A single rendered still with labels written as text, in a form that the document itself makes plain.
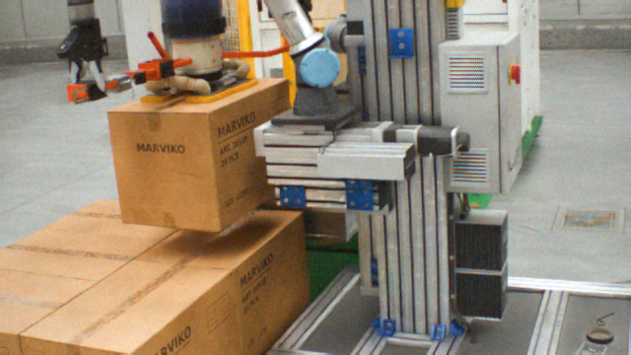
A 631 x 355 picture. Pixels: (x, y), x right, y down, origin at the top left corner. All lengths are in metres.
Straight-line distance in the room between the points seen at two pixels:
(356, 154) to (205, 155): 0.50
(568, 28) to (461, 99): 9.14
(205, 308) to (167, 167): 0.48
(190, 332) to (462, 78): 1.12
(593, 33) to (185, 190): 9.38
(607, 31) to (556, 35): 0.71
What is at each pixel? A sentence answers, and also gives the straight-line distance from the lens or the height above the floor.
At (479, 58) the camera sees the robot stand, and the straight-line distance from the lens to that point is 2.43.
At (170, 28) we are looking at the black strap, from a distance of 2.77.
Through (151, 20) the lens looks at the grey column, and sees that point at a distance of 4.25.
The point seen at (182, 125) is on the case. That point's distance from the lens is 2.56.
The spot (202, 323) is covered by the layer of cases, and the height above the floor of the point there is 0.45.
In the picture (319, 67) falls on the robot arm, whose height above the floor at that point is 1.21.
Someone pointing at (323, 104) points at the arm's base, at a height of 1.07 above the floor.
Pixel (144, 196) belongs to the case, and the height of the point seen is 0.78.
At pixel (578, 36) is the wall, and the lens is 11.56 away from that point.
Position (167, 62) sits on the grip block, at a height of 1.22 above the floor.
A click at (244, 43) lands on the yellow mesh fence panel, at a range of 4.02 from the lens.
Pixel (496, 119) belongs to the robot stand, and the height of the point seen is 1.00.
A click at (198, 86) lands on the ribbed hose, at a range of 2.66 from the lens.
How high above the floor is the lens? 1.53
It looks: 16 degrees down
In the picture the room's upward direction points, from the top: 4 degrees counter-clockwise
